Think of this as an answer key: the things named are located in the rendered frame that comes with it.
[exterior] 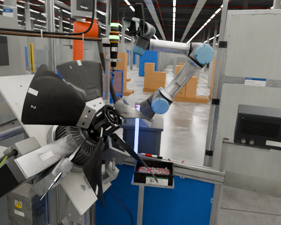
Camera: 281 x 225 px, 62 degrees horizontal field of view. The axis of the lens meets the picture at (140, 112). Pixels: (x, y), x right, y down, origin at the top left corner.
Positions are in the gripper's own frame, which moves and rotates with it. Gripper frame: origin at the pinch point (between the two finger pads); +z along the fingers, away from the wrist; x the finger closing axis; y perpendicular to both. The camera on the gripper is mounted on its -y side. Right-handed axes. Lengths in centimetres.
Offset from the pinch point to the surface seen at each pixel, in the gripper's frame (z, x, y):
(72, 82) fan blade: 22.2, 17.1, 31.6
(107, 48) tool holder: 18.6, 1.4, 15.6
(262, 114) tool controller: -14, -68, 43
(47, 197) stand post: 26, 31, 93
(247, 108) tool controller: -19, -62, 42
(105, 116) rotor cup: 31, -5, 43
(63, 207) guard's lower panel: -33, 70, 150
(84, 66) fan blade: 13.9, 16.6, 24.2
